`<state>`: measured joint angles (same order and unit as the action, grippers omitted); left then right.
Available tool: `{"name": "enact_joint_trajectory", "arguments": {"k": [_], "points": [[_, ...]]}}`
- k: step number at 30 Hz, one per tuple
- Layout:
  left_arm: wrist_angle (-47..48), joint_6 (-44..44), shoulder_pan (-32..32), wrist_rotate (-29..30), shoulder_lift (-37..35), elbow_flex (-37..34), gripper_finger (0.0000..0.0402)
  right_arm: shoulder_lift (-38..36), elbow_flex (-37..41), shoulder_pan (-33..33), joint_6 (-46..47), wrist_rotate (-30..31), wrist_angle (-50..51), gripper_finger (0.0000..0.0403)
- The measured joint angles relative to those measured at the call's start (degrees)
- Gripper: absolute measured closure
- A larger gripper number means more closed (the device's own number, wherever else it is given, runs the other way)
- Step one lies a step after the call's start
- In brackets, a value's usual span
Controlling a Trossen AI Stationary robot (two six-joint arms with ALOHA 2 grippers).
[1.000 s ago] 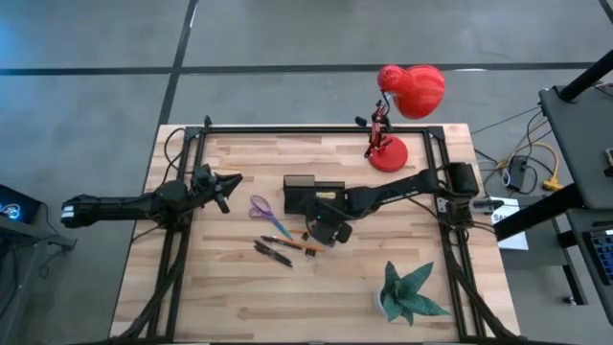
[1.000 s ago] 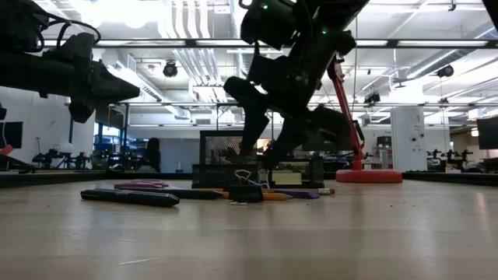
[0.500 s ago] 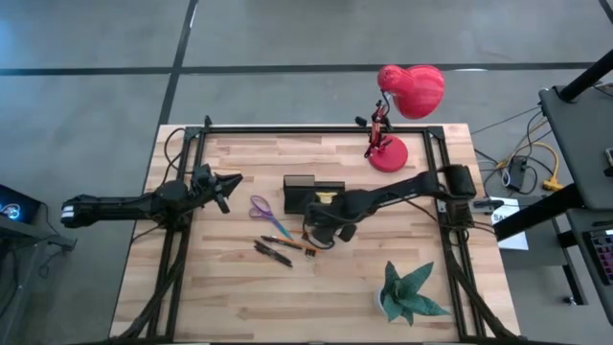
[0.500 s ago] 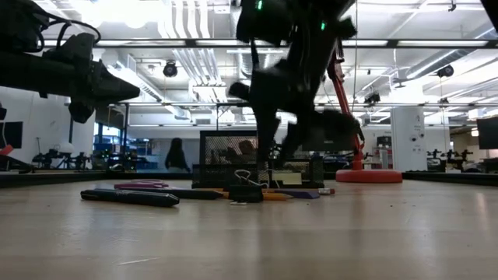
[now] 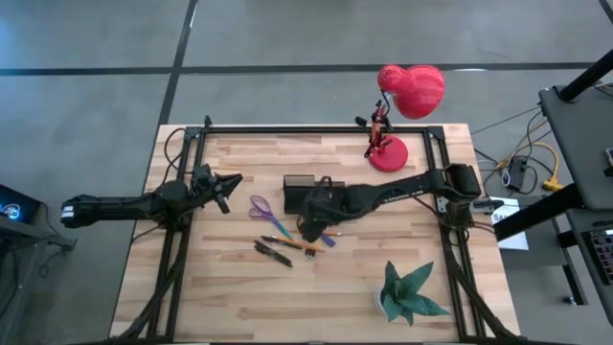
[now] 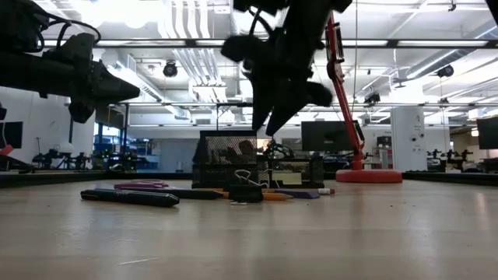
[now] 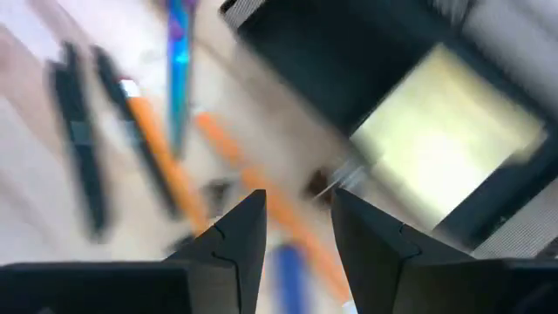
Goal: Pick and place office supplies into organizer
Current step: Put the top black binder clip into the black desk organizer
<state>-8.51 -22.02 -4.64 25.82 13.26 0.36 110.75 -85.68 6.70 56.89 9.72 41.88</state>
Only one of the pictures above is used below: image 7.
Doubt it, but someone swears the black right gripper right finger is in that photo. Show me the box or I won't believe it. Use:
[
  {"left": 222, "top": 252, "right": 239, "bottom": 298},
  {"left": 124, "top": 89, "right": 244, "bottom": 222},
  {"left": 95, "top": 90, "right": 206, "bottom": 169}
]
[{"left": 330, "top": 187, "right": 476, "bottom": 314}]

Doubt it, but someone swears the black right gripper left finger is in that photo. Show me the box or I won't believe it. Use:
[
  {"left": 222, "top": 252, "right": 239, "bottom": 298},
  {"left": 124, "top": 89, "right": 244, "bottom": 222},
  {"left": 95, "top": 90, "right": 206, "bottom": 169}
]
[{"left": 165, "top": 188, "right": 268, "bottom": 314}]

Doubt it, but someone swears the small black eraser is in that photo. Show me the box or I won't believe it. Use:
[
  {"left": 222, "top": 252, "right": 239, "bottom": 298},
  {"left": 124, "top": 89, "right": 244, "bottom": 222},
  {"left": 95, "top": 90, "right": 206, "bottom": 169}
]
[{"left": 201, "top": 178, "right": 235, "bottom": 215}]

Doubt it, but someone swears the orange pencil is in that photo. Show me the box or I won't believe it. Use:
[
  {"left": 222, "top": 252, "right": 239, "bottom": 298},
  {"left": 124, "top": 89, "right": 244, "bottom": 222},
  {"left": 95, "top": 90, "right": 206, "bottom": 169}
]
[
  {"left": 119, "top": 79, "right": 211, "bottom": 236},
  {"left": 194, "top": 112, "right": 359, "bottom": 314}
]

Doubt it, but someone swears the black binder clip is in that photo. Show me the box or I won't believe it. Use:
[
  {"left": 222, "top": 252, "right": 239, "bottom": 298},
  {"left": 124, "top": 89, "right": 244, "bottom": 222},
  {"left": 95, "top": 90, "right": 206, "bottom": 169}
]
[{"left": 303, "top": 167, "right": 368, "bottom": 205}]

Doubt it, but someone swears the black mesh desk organizer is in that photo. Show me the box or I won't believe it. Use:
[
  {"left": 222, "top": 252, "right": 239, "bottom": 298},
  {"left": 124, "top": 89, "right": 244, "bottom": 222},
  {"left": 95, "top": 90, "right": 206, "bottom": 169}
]
[{"left": 220, "top": 0, "right": 558, "bottom": 259}]

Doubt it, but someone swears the yellow sticky note pad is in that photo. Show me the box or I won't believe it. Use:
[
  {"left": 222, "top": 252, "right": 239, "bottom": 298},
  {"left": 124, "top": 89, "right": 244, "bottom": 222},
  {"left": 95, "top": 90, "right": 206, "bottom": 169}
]
[{"left": 350, "top": 43, "right": 548, "bottom": 230}]

